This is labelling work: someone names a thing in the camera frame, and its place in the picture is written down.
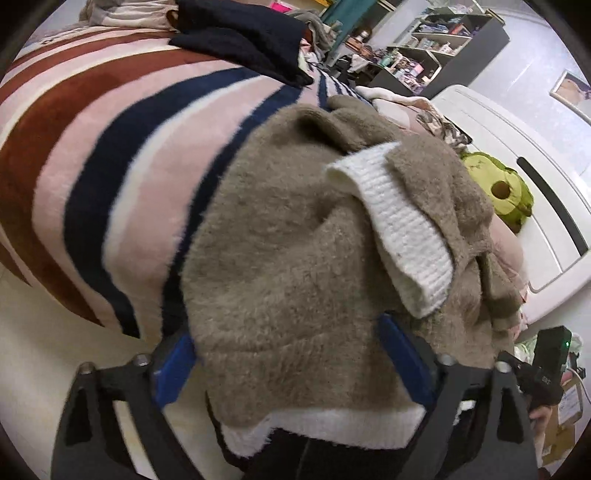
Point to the floral patterned cloth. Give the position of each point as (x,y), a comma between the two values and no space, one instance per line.
(445,127)

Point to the cream cloth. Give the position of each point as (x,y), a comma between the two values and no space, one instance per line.
(124,14)

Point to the grey cloth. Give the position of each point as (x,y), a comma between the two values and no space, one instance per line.
(318,32)

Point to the navy knit garment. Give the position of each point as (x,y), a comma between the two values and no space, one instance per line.
(240,37)

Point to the cardboard box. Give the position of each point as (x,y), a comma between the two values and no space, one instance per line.
(565,415)

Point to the taupe fuzzy sweater white trim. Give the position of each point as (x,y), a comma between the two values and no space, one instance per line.
(286,277)

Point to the blue white striped cloth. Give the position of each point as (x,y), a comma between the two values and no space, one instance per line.
(334,87)

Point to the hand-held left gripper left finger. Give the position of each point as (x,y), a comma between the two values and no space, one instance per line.
(171,374)

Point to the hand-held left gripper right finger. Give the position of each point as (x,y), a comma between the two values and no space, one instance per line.
(406,364)

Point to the framed wall picture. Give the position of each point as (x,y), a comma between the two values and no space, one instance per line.
(572,90)

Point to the green plush toy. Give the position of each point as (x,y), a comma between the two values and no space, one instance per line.
(512,198)

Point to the dark shelf unit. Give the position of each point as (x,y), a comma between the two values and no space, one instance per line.
(485,41)

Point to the person's right hand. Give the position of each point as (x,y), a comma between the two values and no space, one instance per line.
(540,417)

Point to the white bed headboard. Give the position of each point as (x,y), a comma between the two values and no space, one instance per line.
(508,134)

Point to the striped fleece blanket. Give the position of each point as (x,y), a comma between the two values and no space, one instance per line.
(92,138)

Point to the black cloth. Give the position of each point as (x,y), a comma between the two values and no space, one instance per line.
(300,459)

